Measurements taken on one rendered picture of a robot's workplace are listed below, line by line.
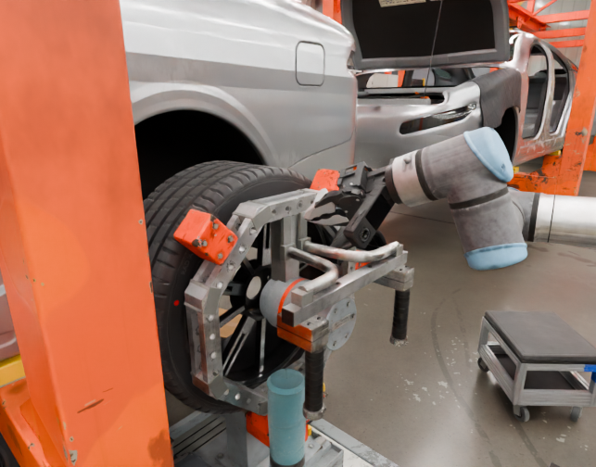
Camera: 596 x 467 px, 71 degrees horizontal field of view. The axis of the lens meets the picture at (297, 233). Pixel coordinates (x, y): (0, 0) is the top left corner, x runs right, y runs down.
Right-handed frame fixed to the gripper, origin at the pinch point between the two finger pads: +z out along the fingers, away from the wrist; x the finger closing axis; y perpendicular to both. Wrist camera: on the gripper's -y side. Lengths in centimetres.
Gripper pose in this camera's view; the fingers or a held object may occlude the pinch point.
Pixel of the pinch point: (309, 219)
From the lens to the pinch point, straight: 83.7
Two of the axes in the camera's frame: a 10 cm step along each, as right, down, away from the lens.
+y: 2.1, -8.0, 5.6
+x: -6.0, -5.6, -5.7
